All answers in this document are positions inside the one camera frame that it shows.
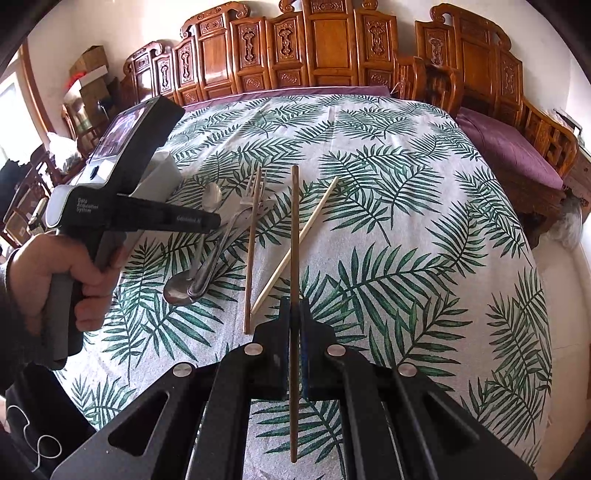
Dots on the translucent grey plastic bag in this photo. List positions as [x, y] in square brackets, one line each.
[570, 224]

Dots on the dark wooden chopstick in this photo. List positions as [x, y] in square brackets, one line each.
[294, 230]

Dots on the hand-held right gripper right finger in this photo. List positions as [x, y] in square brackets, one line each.
[314, 369]

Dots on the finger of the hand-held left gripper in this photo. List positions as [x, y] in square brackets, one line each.
[166, 214]

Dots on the carved wooden sofa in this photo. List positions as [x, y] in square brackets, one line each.
[286, 46]

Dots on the grey rectangular container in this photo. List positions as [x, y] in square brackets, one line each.
[159, 184]

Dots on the white flat box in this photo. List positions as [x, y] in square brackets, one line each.
[87, 87]

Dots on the red decoration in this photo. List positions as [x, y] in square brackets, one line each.
[75, 81]

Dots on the tall wooden chair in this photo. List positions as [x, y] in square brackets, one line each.
[76, 124]

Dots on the wooden window frame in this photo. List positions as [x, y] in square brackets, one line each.
[37, 92]

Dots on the light wooden chopstick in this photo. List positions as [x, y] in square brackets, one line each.
[318, 207]

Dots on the carved wooden dining chair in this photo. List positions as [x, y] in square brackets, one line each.
[23, 212]

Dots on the metal spoon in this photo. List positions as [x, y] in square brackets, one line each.
[212, 196]
[178, 293]

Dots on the brown cardboard box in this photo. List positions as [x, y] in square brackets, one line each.
[90, 60]

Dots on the purple armchair cushion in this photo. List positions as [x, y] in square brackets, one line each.
[508, 147]

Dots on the purple sofa cushion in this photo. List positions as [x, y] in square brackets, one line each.
[277, 92]

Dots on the person's left hand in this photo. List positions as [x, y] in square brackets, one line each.
[51, 258]

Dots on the black clothes pile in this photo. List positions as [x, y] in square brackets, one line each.
[11, 177]

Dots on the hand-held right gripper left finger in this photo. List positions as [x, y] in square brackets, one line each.
[277, 369]

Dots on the carved wooden armchair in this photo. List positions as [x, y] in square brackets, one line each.
[485, 60]

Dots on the white plastic bag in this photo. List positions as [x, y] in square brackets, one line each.
[62, 150]

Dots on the brown wooden chopstick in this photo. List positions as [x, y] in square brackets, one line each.
[251, 277]

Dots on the person's left forearm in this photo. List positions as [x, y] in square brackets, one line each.
[9, 332]

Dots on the metal fork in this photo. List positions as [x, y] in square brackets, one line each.
[256, 189]

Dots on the leaf print tablecloth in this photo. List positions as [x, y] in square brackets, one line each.
[392, 230]

